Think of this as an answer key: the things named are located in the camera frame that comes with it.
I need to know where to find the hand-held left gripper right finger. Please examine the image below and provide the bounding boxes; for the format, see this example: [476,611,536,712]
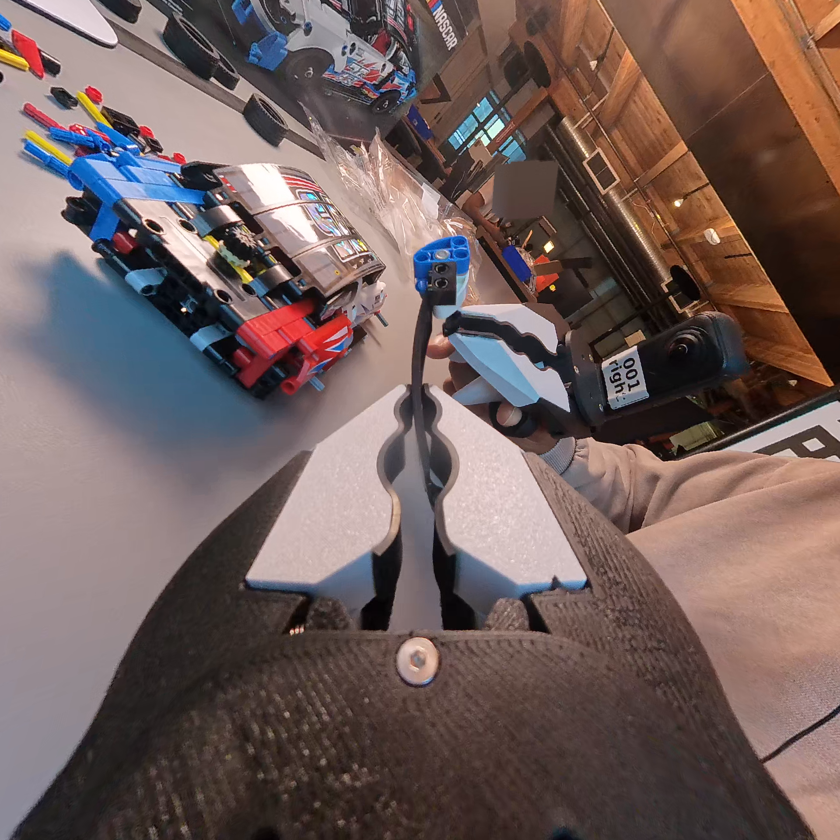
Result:
[423,384,589,630]

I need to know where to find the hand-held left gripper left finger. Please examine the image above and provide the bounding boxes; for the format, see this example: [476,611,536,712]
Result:
[246,382,404,630]

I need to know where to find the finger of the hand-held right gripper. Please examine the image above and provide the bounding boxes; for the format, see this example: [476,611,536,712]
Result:
[448,333,573,414]
[441,304,567,368]

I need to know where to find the black curved lego panel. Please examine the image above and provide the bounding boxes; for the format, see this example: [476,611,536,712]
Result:
[411,292,455,501]

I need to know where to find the blue lego panel piece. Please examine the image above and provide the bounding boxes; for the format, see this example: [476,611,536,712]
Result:
[413,236,472,307]

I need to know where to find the lego race car model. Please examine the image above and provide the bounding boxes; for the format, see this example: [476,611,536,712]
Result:
[62,157,389,400]

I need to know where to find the black lego set box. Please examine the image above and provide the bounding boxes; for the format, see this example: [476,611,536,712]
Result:
[147,0,471,143]

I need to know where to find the pile of small lego pieces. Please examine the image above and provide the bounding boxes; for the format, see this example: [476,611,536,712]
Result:
[0,13,189,173]

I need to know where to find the person's right hand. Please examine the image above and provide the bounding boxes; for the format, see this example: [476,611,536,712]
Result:
[425,333,580,458]

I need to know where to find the small blue parts bin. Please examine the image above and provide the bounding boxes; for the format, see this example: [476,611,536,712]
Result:
[502,244,539,298]

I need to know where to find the black white marker board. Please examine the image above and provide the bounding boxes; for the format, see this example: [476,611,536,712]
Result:
[682,400,840,462]

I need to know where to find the clear plastic bags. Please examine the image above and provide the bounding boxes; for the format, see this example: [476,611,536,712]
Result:
[308,121,484,265]

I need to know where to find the white book stand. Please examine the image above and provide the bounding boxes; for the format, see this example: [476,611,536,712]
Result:
[13,0,119,49]

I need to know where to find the metal air duct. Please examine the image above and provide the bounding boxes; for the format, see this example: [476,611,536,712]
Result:
[554,118,665,291]

